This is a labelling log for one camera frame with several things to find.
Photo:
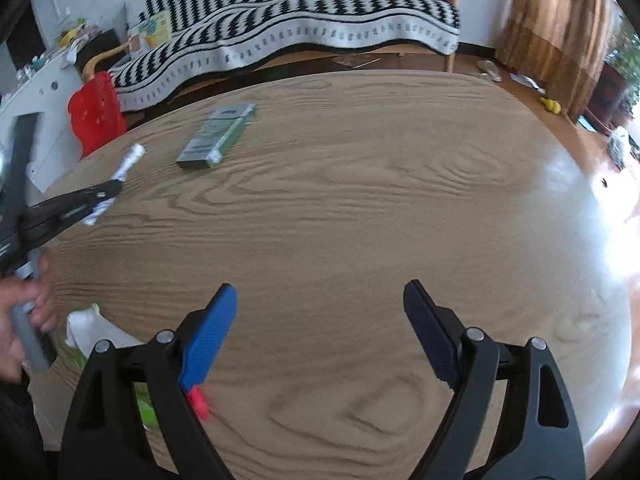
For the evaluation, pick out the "dark red plant stand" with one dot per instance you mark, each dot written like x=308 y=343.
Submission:
x=607 y=100

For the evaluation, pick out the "crumpled grey bag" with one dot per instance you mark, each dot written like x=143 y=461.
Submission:
x=620 y=145

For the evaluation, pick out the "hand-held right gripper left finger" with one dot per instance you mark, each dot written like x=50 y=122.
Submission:
x=210 y=340

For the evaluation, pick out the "red round object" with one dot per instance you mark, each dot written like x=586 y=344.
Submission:
x=200 y=405

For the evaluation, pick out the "colourful picture book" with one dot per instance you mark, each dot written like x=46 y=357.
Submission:
x=155 y=27

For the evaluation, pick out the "black white striped blanket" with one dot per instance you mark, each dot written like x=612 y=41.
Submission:
x=280 y=15

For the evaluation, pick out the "small yellow toy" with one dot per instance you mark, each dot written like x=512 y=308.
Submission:
x=550 y=105

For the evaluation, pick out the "yellow plush toy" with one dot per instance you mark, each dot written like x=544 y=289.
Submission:
x=70 y=36

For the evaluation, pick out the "white cabinet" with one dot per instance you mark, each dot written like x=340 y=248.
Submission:
x=50 y=90

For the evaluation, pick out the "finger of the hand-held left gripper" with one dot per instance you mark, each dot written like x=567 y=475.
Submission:
x=75 y=205

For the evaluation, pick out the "green snack bag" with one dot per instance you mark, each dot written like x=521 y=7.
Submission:
x=150 y=412

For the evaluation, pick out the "red plastic stool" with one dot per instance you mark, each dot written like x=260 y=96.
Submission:
x=95 y=115

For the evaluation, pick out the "white plastic bag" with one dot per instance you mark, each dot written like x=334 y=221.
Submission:
x=95 y=330

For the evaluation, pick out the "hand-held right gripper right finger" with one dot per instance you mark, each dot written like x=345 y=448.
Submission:
x=430 y=330

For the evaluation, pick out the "green potted plant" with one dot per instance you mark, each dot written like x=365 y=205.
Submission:
x=627 y=50

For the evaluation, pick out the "black monitor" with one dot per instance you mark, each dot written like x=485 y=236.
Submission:
x=22 y=40

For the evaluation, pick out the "brown curtain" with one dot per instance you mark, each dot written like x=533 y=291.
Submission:
x=550 y=35

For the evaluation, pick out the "person's dark clothing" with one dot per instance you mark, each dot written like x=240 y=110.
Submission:
x=20 y=435

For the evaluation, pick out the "flat cardboard piece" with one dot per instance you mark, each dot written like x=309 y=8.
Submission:
x=350 y=61

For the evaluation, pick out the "person's left hand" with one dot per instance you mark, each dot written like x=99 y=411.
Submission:
x=7 y=330

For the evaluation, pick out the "black box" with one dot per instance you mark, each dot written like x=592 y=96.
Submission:
x=100 y=42

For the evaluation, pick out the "pale green carton box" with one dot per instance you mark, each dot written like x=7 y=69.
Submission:
x=215 y=135

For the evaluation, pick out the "beige slipper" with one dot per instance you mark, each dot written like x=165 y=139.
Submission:
x=490 y=70

